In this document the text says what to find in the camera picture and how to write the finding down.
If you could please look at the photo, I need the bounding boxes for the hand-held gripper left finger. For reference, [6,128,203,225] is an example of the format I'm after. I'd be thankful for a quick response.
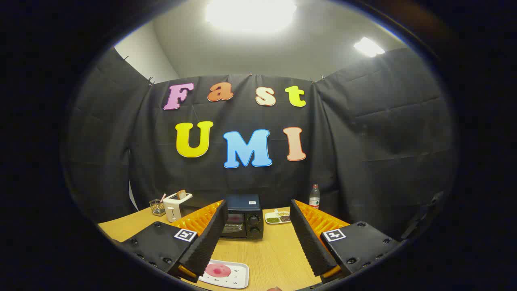
[121,199,229,283]

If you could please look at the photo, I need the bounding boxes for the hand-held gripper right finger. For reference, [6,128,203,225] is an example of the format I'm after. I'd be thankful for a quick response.
[289,199,402,283]

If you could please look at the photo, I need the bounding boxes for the pink round ham slice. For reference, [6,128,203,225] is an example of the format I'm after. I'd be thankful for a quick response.
[205,264,231,278]

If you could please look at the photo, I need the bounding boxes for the white square plate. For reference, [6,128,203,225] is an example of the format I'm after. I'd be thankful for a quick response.
[198,259,250,289]

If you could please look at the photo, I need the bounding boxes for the black toaster oven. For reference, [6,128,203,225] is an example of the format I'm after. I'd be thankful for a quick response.
[220,194,264,239]

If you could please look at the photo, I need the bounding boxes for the white bread toaster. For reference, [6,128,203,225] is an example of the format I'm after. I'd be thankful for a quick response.
[163,192,193,223]

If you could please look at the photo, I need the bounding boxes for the white divided bean dish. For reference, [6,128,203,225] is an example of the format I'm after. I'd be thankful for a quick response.
[265,209,291,224]

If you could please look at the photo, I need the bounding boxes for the small ceiling light panel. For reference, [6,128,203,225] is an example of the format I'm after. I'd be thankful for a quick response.
[354,37,386,57]

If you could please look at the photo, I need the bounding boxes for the large ceiling light panel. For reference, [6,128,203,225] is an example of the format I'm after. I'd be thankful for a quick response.
[205,0,297,34]

